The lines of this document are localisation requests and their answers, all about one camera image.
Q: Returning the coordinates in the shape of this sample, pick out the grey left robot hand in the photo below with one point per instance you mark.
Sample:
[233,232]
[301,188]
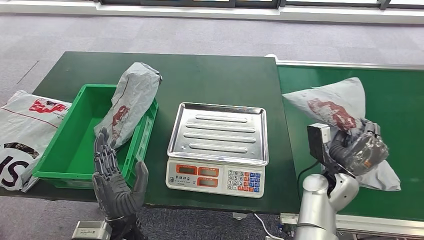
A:
[114,195]

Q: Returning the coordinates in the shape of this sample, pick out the dark green table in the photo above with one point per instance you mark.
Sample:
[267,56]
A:
[212,79]

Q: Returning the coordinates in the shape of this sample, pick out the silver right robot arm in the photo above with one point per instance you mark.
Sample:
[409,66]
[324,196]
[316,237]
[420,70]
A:
[314,205]

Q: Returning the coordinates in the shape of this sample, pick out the green plastic bin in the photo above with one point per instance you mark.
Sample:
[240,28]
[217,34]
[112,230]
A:
[76,145]

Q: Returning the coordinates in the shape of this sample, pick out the dark window frame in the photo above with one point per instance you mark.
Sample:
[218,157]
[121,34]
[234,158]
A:
[198,3]

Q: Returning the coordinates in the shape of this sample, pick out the tall grey red-print mailer package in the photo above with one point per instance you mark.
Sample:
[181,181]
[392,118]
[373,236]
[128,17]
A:
[132,99]

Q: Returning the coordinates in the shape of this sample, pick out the large white red-black print bag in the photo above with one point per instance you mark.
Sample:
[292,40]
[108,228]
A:
[26,139]

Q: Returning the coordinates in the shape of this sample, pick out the white table foot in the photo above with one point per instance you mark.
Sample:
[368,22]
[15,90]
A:
[239,216]

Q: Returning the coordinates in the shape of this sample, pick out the white scale with steel tray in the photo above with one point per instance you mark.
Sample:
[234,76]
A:
[218,132]

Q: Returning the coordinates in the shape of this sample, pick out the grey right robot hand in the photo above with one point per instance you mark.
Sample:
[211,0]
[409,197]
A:
[367,152]

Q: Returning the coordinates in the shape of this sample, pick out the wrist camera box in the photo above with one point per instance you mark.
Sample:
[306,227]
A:
[91,231]
[317,139]

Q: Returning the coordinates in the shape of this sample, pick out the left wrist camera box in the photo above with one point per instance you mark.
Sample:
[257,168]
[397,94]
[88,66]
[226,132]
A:
[91,231]

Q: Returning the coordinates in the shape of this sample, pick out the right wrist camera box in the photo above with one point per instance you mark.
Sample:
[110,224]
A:
[317,139]

